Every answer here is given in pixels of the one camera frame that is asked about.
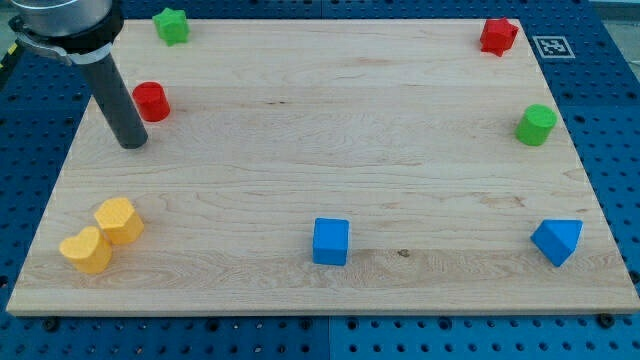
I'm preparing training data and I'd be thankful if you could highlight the green star block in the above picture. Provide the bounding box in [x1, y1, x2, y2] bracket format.
[152, 8, 190, 46]

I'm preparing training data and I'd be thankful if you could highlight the red star block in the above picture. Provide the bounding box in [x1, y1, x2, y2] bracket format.
[480, 18, 519, 57]

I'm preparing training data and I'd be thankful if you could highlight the light wooden board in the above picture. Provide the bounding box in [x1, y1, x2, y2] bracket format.
[7, 19, 639, 317]

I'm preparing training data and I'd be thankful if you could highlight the blue cube block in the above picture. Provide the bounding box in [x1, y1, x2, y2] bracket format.
[312, 218, 350, 266]

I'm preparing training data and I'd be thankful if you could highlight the red cylinder block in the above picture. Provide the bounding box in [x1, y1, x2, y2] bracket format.
[132, 81, 170, 122]

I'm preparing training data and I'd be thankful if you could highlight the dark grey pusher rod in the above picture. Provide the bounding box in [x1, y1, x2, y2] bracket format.
[79, 55, 148, 149]

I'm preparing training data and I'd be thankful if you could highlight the yellow hexagon block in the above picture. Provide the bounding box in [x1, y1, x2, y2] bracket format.
[94, 197, 144, 245]

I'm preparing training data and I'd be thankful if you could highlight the green cylinder block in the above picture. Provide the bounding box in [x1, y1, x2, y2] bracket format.
[515, 104, 557, 146]

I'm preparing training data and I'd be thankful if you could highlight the yellow heart block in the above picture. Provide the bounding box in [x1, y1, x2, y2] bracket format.
[59, 226, 112, 274]

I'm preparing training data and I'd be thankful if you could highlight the blue triangle block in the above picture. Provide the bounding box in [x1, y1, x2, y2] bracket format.
[530, 219, 584, 267]

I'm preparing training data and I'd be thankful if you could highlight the white fiducial marker tag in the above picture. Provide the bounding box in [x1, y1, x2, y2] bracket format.
[532, 35, 575, 59]

